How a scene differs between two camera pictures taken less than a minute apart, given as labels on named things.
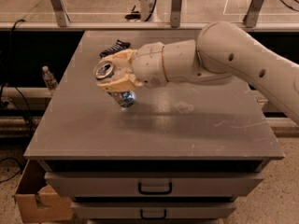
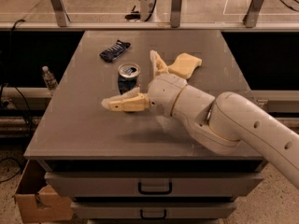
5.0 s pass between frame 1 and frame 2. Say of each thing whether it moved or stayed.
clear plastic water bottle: stayed
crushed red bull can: moved
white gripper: moved
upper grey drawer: stayed
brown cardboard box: stayed
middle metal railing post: stayed
